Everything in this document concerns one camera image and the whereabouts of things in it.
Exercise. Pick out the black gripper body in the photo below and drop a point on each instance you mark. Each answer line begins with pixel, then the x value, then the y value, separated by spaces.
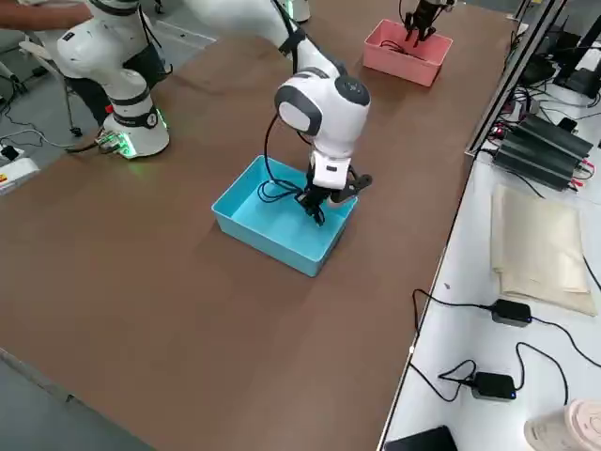
pixel 429 10
pixel 318 193

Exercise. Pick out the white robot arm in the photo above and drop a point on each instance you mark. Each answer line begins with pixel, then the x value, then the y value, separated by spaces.
pixel 338 108

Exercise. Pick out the person's forearm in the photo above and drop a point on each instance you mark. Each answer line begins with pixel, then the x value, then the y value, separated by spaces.
pixel 42 20

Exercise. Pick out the pink plastic box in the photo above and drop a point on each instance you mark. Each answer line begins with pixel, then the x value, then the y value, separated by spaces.
pixel 422 56

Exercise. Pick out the blue plastic box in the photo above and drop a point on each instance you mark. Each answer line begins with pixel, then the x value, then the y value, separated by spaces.
pixel 277 230

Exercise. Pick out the white box with sticker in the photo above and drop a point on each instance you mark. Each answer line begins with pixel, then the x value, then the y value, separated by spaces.
pixel 16 177

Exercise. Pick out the black monitor stand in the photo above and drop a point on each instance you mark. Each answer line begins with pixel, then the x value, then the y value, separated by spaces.
pixel 580 70

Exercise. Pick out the black finned power supply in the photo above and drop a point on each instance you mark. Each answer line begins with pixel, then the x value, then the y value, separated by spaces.
pixel 540 150

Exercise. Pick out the black phone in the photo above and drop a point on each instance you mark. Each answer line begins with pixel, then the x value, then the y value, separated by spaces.
pixel 568 124

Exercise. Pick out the white side table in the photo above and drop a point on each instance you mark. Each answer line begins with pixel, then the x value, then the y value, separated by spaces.
pixel 469 329

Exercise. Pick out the black power adapter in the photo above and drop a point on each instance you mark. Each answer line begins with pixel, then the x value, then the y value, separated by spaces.
pixel 512 312
pixel 493 385

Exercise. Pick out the beige folded cloth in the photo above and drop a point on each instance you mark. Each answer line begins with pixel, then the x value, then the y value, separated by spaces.
pixel 540 244

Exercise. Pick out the black tablet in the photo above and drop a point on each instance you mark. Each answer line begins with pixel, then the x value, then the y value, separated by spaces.
pixel 422 440

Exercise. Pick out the beige tape roll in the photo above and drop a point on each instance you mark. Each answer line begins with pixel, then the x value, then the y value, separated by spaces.
pixel 570 427

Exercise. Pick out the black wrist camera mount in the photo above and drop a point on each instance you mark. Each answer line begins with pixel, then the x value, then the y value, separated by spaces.
pixel 359 183

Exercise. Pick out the aluminium post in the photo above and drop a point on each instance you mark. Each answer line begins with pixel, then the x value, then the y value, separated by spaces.
pixel 509 75

